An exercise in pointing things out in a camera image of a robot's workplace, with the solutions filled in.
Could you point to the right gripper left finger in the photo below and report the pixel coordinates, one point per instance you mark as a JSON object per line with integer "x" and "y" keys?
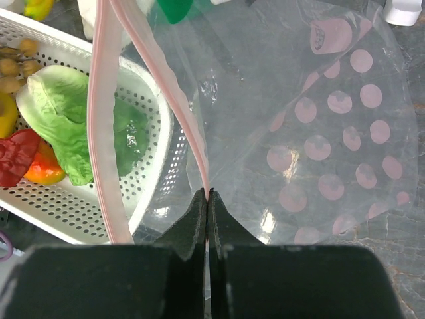
{"x": 163, "y": 279}

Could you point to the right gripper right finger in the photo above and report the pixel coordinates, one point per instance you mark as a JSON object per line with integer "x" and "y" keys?
{"x": 252, "y": 280}

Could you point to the clear pink zip bag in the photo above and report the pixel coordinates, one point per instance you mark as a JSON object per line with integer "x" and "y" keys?
{"x": 296, "y": 112}

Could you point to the red plastic lobster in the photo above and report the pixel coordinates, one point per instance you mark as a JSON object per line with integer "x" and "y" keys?
{"x": 17, "y": 155}

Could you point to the yellow banana bunch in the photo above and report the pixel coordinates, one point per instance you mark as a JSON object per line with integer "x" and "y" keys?
{"x": 9, "y": 115}

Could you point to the red yellow mango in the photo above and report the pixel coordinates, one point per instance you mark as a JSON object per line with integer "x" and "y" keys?
{"x": 45, "y": 168}

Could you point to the green lettuce head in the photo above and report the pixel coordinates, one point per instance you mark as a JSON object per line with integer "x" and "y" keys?
{"x": 53, "y": 102}

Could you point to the brown longan bunch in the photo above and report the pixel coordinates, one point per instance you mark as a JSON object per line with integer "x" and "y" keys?
{"x": 17, "y": 64}

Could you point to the green t-shirt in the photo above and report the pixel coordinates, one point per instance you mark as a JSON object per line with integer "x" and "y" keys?
{"x": 175, "y": 10}

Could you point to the yellow lemon fruit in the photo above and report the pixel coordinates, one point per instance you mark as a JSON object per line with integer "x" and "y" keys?
{"x": 38, "y": 9}

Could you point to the grey white clothes rack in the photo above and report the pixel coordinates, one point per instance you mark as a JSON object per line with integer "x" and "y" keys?
{"x": 402, "y": 12}

